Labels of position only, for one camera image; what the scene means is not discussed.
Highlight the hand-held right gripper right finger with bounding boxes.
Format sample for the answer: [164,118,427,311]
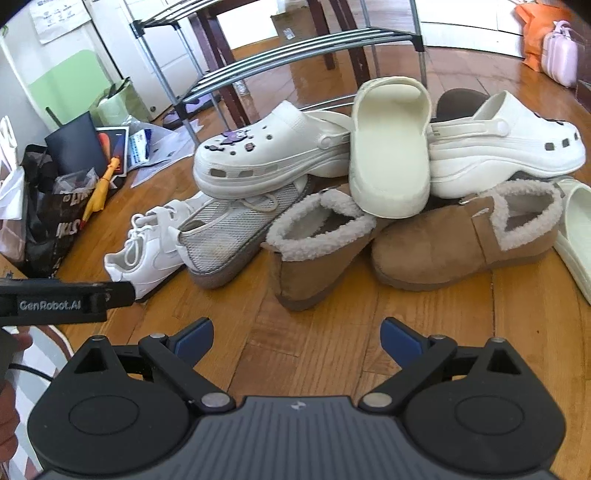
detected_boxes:
[360,318,527,414]

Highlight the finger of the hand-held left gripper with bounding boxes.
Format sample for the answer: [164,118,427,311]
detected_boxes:
[106,281,136,309]

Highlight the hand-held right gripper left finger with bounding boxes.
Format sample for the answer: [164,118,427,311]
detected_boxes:
[69,318,236,414]

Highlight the brown fleece-lined shoe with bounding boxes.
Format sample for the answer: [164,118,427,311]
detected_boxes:
[263,188,384,311]
[372,179,563,291]

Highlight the grey mesh lace-up shoe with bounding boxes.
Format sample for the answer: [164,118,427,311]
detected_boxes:
[178,178,315,289]

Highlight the cream slide sandal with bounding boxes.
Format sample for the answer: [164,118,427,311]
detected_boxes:
[551,179,591,305]
[349,78,432,219]

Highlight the white clog with dark charms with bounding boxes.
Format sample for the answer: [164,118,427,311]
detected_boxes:
[427,91,586,199]

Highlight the white clog with purple charm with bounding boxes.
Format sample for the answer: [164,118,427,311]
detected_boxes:
[193,100,356,200]

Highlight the dark brown insole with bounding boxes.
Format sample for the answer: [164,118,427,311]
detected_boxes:
[436,88,491,121]

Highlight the metal shoe rack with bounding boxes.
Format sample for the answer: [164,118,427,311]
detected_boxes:
[122,0,426,134]

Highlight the scattered white papers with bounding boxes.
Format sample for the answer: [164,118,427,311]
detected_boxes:
[124,115,197,188]

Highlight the person's left hand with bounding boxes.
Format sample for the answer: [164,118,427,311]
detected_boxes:
[0,333,34,467]

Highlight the striped rug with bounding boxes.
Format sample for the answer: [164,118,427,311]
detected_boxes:
[0,325,77,416]

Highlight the black printed plastic bag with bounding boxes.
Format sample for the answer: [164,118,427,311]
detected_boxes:
[23,144,100,278]

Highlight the yellow folding umbrella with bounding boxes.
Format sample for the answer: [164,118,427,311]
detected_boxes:
[82,157,122,222]

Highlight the white plastic bag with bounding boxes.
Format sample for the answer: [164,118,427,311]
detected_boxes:
[0,115,26,264]

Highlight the blue white packet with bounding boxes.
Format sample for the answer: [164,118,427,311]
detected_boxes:
[128,129,153,162]

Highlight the black folder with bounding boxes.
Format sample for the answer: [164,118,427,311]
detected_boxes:
[45,112,109,178]

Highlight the purple cloth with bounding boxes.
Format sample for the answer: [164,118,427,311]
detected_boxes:
[164,99,218,130]

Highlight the green panel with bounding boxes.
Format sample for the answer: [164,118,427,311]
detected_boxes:
[28,48,112,134]

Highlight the white cabinet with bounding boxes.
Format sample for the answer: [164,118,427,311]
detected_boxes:
[88,0,192,118]

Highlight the dark wooden table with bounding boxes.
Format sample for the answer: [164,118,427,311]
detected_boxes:
[196,0,370,129]

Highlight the paper notice sheet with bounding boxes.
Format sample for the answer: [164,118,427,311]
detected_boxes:
[30,0,90,45]

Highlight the cardboard box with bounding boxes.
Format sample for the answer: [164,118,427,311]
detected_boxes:
[270,11,333,43]

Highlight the pink case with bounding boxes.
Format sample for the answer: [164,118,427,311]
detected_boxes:
[542,21,579,88]

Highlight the orange bag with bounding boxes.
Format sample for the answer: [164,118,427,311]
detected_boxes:
[515,2,561,72]

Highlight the black cable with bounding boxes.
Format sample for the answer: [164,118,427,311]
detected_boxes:
[8,364,52,383]

